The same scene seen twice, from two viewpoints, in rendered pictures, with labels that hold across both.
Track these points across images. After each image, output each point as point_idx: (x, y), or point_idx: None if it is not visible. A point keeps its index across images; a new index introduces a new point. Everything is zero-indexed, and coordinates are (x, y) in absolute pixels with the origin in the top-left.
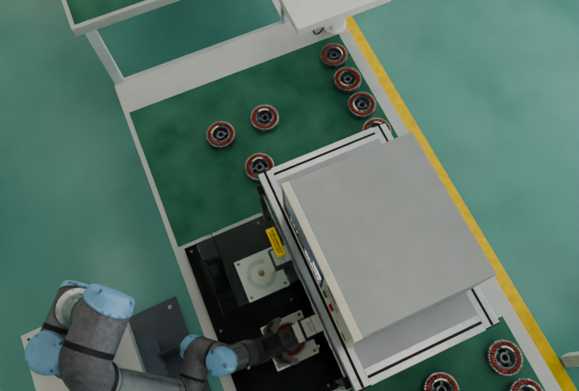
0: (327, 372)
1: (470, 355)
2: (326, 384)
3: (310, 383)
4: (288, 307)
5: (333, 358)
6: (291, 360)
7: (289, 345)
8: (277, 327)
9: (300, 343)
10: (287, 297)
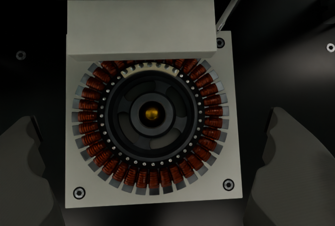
0: (293, 34)
1: None
2: (326, 51)
3: (308, 99)
4: (41, 75)
5: (260, 0)
6: (316, 153)
7: (175, 120)
8: (23, 178)
9: (214, 46)
10: (8, 66)
